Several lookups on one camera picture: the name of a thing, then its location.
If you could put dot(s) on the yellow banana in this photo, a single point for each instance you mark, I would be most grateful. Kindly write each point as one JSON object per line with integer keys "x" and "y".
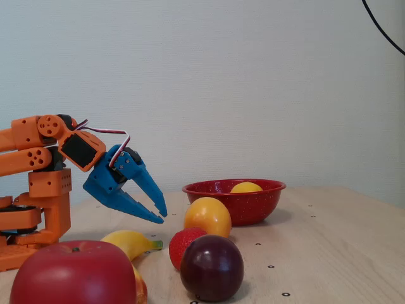
{"x": 129, "y": 242}

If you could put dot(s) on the yellow lemon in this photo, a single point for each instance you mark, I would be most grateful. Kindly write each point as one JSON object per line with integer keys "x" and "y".
{"x": 246, "y": 187}

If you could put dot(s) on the orange robot base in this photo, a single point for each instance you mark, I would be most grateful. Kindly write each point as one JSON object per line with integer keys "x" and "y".
{"x": 57, "y": 215}

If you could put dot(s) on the red strawberry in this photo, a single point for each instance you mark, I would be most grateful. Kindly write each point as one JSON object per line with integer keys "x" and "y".
{"x": 180, "y": 247}

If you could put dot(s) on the dark purple plum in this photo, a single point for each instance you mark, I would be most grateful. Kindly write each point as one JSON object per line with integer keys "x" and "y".
{"x": 212, "y": 269}

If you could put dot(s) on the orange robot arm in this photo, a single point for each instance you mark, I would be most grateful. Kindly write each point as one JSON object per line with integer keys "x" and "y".
{"x": 22, "y": 158}

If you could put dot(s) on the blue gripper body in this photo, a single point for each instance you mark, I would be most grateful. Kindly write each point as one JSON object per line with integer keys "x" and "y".
{"x": 100, "y": 182}

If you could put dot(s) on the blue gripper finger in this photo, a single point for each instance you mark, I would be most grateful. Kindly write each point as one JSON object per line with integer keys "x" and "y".
{"x": 132, "y": 206}
{"x": 146, "y": 183}

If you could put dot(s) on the orange fruit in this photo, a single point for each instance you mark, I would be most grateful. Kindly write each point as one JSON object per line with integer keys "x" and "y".
{"x": 205, "y": 217}

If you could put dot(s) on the red apple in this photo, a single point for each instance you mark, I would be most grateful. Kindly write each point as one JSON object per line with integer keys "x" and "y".
{"x": 72, "y": 278}

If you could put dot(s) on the red speckled enamel bowl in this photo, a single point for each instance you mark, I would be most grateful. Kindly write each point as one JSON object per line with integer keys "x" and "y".
{"x": 253, "y": 206}

